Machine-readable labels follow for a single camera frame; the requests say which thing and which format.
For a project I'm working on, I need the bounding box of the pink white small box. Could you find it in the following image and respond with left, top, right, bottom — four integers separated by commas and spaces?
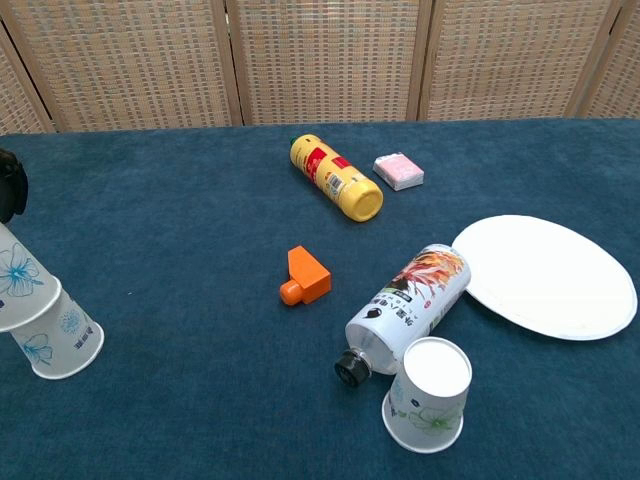
372, 153, 427, 193

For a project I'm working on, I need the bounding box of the orange plastic block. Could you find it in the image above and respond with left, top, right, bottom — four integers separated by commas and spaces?
278, 245, 333, 306

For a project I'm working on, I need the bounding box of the white round paper plate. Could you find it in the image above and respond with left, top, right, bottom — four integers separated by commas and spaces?
450, 214, 639, 343

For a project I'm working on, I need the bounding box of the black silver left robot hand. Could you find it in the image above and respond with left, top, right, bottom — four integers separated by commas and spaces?
0, 148, 29, 225

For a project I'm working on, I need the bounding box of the white printed bottle black cap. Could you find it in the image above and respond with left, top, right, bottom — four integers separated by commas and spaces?
333, 243, 473, 389

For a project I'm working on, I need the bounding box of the white paper cup blue flower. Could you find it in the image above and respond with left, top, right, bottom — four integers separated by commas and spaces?
0, 222, 63, 334
8, 287, 106, 381

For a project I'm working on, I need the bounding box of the yellow plastic bottle red label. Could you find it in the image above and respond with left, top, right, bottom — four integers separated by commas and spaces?
289, 133, 385, 224

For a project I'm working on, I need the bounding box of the white paper cup green flower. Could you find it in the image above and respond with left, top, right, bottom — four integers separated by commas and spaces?
381, 337, 473, 455

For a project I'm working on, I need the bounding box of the woven bamboo folding screen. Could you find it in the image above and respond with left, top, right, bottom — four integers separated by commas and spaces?
0, 0, 640, 135

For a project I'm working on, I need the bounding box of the blue table cloth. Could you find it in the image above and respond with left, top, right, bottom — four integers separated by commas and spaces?
0, 117, 640, 480

